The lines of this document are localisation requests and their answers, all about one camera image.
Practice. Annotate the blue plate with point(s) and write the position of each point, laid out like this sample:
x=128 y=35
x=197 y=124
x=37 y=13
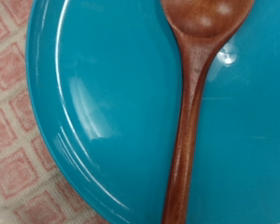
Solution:
x=121 y=93

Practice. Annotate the brown wooden spoon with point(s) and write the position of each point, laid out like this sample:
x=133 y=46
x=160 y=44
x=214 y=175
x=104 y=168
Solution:
x=189 y=109

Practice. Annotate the pink checked towel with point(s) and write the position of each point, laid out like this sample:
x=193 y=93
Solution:
x=12 y=155

